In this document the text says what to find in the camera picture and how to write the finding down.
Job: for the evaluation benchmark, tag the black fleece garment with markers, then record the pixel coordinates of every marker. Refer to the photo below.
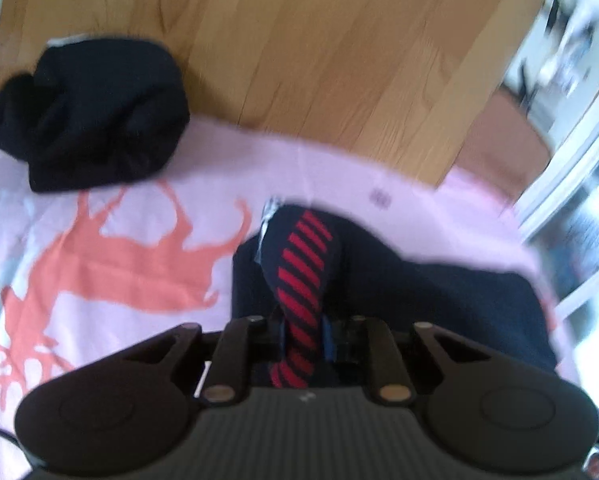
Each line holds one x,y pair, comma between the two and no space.
94,115

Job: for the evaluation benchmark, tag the wooden headboard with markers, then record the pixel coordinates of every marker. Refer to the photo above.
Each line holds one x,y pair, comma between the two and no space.
304,50

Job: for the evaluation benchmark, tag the white hanging object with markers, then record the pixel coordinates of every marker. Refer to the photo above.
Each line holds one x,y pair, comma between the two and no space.
577,25

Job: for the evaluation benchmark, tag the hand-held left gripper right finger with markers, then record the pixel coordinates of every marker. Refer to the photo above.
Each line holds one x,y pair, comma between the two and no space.
379,360

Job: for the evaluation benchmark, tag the navy reindeer pattern sweater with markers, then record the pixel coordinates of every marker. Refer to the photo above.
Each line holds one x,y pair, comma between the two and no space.
404,290

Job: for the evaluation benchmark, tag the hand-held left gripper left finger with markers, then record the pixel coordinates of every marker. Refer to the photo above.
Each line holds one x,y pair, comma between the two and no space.
237,360

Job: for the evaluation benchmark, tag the brown mesh cushion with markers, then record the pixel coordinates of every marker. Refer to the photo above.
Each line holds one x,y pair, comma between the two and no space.
504,150

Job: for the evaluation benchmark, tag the pink deer print bed sheet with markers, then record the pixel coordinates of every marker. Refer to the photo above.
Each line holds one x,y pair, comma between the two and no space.
129,220

